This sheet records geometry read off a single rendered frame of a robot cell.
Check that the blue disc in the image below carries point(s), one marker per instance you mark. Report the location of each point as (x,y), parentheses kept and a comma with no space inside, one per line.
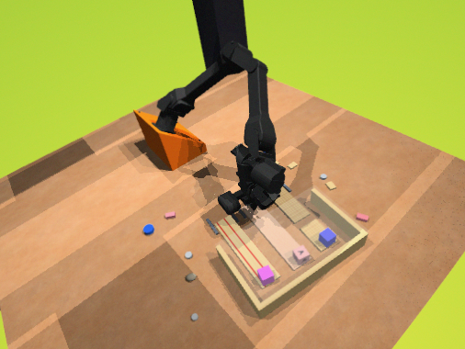
(149,229)

